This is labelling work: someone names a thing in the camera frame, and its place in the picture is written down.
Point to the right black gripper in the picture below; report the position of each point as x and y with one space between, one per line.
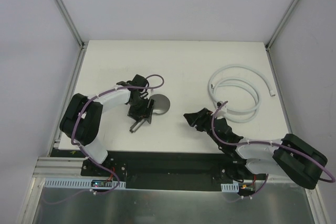
200 119

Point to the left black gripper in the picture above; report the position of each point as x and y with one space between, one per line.
143 114

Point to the grey shower head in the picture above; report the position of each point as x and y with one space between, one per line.
161 106

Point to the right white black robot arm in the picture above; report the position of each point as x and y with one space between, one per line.
289 156

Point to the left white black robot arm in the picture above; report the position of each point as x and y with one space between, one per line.
81 120

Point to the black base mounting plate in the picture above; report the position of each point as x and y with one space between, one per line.
171 171

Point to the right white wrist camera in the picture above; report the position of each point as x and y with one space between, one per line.
222 108

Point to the right white cable duct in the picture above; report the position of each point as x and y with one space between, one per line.
230 188

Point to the white cable duct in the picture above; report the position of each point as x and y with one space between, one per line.
230 188
96 184

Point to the left aluminium frame post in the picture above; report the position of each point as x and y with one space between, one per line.
70 23

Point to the aluminium frame post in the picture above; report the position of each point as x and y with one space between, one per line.
70 23
282 23

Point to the left white cable duct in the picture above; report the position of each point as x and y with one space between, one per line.
96 184

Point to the right aluminium frame post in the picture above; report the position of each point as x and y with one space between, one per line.
282 23

